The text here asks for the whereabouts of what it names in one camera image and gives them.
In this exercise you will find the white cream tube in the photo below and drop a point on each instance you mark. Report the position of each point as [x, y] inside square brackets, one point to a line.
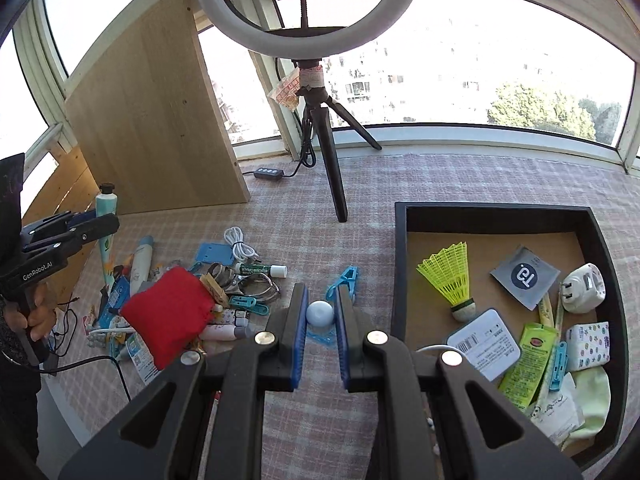
[141, 265]

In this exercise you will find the green white lip balm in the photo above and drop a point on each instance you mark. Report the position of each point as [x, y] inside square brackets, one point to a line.
[260, 269]

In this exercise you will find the white window frame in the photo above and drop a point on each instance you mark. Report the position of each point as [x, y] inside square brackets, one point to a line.
[500, 137]

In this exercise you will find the red fabric pouch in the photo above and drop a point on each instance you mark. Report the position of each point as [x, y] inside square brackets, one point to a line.
[167, 320]

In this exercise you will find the person's left forearm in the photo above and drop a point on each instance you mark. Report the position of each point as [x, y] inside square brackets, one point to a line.
[17, 400]

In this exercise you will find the small white ball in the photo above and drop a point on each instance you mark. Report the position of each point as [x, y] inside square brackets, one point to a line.
[320, 315]

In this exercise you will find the white card packaging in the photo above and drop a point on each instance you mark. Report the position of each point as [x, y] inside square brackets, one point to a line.
[142, 360]

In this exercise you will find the small dotted case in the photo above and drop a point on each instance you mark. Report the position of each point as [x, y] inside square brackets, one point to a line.
[234, 316]

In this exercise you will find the metal eyelash curler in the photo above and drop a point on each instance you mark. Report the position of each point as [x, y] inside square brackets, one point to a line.
[255, 287]

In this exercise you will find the person's left hand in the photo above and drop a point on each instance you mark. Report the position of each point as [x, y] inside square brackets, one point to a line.
[40, 320]

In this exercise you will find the blue plastic tag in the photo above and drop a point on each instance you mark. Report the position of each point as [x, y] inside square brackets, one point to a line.
[212, 255]

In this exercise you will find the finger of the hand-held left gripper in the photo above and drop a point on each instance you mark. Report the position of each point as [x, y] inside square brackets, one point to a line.
[55, 222]
[95, 227]

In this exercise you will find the black tray container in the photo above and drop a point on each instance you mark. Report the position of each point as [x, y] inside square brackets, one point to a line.
[405, 285]

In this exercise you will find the bright green packet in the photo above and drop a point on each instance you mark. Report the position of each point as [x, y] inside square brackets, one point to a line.
[527, 365]

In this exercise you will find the pink white small tube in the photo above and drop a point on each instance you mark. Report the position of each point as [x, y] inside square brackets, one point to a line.
[225, 332]

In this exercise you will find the light green cloth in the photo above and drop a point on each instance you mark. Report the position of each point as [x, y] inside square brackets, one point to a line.
[595, 400]

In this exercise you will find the clear plastic box white label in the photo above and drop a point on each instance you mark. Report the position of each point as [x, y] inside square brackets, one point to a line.
[482, 345]

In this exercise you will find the white plug adapter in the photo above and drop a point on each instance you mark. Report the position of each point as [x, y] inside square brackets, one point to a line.
[580, 287]

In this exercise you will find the pink paper tag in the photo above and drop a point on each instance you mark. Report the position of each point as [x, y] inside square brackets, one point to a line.
[287, 91]

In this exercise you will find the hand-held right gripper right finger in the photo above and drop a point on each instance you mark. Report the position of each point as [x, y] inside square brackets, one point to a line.
[342, 345]

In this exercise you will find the light wooden board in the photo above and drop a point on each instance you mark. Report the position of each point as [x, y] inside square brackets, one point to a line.
[150, 110]

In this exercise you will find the dotted tissue pack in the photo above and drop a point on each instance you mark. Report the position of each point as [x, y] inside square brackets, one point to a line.
[587, 345]

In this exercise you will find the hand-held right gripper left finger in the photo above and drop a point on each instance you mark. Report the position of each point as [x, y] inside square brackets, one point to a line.
[299, 340]

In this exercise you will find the grey square sachet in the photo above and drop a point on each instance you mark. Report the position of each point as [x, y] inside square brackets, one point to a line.
[525, 275]

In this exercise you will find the blue sachet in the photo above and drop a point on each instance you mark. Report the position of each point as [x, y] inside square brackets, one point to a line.
[112, 302]

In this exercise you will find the blue clothespin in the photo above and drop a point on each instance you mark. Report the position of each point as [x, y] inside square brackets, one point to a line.
[558, 365]
[247, 305]
[347, 280]

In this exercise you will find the wooden clothespin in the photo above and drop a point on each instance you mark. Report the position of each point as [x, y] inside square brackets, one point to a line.
[215, 290]

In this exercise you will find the white paper pouch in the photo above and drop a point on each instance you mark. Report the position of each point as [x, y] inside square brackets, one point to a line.
[555, 412]

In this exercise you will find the mint green tube black cap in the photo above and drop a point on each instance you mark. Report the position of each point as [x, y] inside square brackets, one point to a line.
[106, 205]

